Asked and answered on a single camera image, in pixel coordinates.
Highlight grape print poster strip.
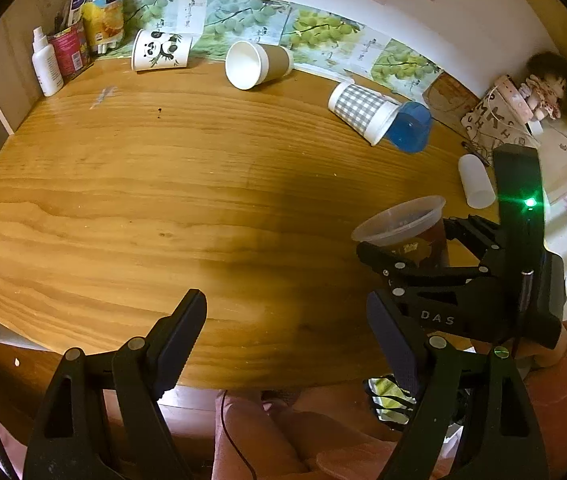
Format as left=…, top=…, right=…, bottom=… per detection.
left=122, top=0, right=443, bottom=97

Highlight blue plastic cup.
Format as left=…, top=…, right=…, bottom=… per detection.
left=386, top=101, right=433, bottom=154

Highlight person's pink trouser legs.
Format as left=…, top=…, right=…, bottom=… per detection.
left=212, top=392, right=417, bottom=480

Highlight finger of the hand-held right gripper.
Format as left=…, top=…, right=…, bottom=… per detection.
left=356, top=240, right=490, bottom=294
left=443, top=215, right=503, bottom=257

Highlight white panda print cup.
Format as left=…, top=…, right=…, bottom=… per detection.
left=131, top=29, right=194, bottom=74

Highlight brown haired doll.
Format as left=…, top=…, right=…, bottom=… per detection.
left=519, top=51, right=567, bottom=122

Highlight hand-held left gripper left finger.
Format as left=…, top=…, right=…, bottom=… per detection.
left=24, top=288, right=208, bottom=480

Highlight brown paper cup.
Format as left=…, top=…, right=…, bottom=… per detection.
left=225, top=40, right=295, bottom=91

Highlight thin black cable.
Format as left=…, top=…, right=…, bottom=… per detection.
left=220, top=390, right=259, bottom=480

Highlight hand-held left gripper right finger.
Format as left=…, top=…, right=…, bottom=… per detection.
left=367, top=290, right=549, bottom=480

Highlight patterned gift bag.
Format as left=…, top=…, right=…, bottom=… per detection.
left=460, top=75, right=540, bottom=153

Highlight white plastic bottle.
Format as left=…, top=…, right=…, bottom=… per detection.
left=32, top=26, right=65, bottom=98

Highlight green striped cloth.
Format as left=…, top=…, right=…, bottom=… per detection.
left=365, top=375, right=417, bottom=423

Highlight plain white cup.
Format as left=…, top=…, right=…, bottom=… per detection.
left=458, top=153, right=497, bottom=209

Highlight clear plastic cup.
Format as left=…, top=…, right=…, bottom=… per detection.
left=352, top=196, right=447, bottom=267

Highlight dark blue box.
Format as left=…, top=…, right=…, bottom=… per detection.
left=68, top=0, right=89, bottom=27

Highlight brown cardboard sheet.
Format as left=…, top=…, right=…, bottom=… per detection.
left=422, top=72, right=480, bottom=132

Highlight grey checked paper cup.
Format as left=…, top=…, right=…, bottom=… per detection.
left=327, top=81, right=404, bottom=147

